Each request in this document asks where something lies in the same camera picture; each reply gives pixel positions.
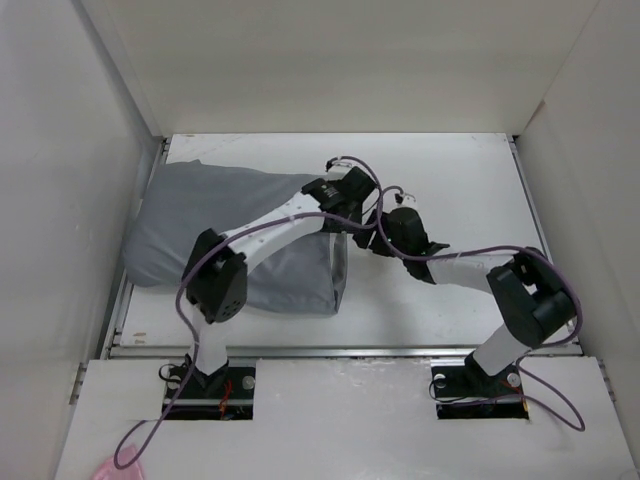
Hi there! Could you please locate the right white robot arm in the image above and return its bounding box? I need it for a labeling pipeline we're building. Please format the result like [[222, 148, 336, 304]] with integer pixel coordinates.
[[354, 207, 576, 394]]

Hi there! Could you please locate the pink cloth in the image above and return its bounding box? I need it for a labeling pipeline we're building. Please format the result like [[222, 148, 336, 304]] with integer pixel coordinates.
[[92, 444, 149, 480]]

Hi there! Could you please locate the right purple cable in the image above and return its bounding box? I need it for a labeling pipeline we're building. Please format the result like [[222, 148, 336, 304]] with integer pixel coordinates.
[[374, 185, 585, 432]]

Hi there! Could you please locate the grey pillowcase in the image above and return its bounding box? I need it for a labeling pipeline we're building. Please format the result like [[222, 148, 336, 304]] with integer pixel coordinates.
[[122, 159, 349, 320]]

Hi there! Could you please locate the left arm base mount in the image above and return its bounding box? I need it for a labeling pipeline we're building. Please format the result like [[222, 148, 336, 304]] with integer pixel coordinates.
[[158, 357, 256, 421]]

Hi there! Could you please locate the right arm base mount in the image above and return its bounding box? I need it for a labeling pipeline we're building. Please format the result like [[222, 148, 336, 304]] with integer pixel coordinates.
[[428, 355, 529, 420]]

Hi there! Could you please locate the metal rail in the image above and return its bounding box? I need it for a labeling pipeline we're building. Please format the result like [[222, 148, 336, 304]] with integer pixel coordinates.
[[107, 343, 584, 360]]

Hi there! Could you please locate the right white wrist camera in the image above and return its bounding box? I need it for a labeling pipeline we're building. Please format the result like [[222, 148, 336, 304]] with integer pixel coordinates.
[[394, 192, 418, 210]]

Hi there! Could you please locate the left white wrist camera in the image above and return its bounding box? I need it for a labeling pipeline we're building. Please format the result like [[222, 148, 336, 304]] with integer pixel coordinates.
[[325, 158, 354, 180]]

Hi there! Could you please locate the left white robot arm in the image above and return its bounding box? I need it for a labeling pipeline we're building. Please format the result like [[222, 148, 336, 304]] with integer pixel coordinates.
[[175, 166, 380, 397]]

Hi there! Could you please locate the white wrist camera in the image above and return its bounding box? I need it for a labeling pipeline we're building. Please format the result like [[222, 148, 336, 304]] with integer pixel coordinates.
[[394, 192, 418, 210], [325, 158, 354, 180]]

